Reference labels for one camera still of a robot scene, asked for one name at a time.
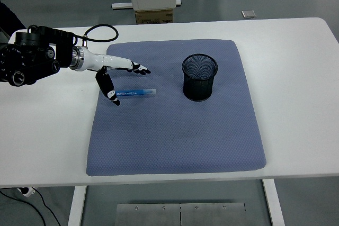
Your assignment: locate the cardboard box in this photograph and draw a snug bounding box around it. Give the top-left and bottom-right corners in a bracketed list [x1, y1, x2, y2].
[135, 8, 174, 24]

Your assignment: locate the blue-grey textured mat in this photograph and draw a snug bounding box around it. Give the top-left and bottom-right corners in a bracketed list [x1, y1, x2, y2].
[86, 39, 267, 177]

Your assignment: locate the person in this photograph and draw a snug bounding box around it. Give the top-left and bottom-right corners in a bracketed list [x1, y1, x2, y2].
[0, 0, 28, 42]

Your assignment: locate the white table leg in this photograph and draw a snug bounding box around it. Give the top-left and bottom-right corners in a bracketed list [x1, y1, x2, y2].
[67, 185, 87, 226]
[262, 179, 286, 226]

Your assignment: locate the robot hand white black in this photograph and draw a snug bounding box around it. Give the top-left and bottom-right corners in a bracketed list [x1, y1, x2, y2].
[82, 47, 151, 106]

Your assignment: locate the black floor cable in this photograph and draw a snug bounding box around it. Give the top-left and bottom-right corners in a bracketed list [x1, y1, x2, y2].
[0, 188, 61, 226]

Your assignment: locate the black mesh pen holder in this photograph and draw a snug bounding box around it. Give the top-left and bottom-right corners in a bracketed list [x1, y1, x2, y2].
[181, 53, 219, 102]

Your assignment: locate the silver floor plate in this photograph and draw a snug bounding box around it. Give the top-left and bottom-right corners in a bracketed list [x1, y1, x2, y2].
[241, 10, 257, 20]

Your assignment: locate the white base bar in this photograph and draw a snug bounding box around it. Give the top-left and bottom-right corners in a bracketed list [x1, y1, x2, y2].
[111, 0, 183, 10]

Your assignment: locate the blue marker pen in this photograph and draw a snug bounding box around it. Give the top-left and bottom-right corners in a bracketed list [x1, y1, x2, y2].
[115, 88, 157, 97]

